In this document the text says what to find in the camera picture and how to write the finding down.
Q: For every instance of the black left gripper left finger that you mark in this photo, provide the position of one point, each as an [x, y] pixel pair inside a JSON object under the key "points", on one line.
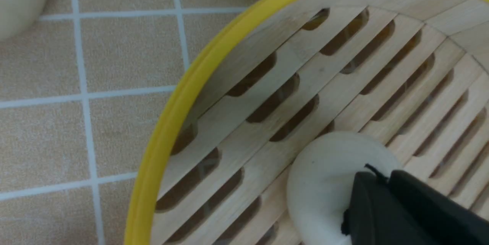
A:
{"points": [[375, 217]]}

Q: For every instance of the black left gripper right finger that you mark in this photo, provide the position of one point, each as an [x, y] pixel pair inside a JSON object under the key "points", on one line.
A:
{"points": [[442, 218]]}

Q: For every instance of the bamboo steamer tray yellow rim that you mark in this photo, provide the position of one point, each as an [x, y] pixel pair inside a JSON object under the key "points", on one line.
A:
{"points": [[411, 74]]}

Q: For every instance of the beige checkered tablecloth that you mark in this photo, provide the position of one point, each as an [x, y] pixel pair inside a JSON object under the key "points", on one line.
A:
{"points": [[81, 92]]}

